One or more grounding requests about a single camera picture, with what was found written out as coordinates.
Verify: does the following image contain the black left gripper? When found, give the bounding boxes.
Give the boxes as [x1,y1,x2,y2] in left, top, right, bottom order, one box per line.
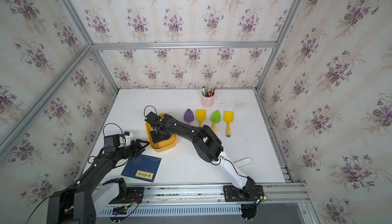
[114,139,149,161]

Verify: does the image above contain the yellow plastic storage box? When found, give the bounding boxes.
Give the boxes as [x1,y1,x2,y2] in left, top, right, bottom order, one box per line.
[145,123,177,152]

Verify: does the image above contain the purple shovel pink handle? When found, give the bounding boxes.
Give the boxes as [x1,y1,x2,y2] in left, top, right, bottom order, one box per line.
[184,109,195,125]

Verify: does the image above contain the yellow square shovel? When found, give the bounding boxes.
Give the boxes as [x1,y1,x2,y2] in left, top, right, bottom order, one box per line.
[196,109,206,127]
[224,111,234,137]

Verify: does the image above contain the green shovel yellow handle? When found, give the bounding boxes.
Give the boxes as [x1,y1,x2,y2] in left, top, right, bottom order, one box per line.
[210,110,221,132]

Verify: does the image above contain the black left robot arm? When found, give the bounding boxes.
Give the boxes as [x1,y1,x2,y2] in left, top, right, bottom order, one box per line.
[47,139,149,224]

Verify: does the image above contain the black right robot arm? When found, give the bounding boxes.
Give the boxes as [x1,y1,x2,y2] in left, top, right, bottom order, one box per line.
[145,112,266,203]

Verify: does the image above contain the blue notebook yellow label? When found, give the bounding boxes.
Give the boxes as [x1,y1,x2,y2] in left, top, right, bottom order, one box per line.
[121,155,161,182]

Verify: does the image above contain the pink pen cup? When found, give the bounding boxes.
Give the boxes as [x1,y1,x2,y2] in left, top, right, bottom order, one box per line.
[201,96,214,108]

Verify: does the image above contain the pens in cup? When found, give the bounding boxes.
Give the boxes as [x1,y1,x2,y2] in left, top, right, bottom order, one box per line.
[201,86,215,98]

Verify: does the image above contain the white flat paddle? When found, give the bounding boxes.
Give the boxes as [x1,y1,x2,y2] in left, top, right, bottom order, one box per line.
[234,158,252,168]

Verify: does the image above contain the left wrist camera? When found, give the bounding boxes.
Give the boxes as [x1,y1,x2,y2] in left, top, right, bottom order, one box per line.
[103,131,133,153]

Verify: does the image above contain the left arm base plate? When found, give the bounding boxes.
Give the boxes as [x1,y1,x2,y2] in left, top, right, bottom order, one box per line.
[109,187,145,205]

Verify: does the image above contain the white slotted cable duct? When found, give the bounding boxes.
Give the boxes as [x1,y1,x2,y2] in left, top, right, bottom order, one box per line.
[98,204,243,218]

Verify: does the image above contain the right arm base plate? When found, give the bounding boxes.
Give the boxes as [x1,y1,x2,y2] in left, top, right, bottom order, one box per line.
[223,185,267,202]

